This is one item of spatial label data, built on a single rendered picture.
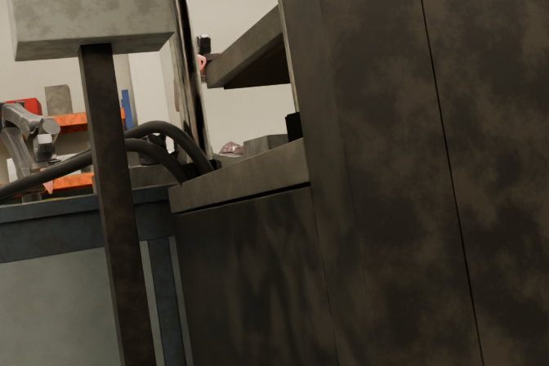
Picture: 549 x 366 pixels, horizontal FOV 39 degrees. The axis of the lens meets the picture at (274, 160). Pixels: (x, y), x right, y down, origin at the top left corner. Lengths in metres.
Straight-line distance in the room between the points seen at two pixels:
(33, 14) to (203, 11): 6.67
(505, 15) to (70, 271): 1.20
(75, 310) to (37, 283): 0.11
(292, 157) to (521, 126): 0.30
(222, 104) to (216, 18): 0.90
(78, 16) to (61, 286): 0.67
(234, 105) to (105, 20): 6.48
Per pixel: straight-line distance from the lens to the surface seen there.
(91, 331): 1.92
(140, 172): 2.05
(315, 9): 0.97
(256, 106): 8.04
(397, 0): 1.01
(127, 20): 1.56
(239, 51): 1.55
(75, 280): 1.91
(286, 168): 1.11
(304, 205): 1.06
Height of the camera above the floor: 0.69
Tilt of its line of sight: 4 degrees up
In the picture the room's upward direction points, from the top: 9 degrees counter-clockwise
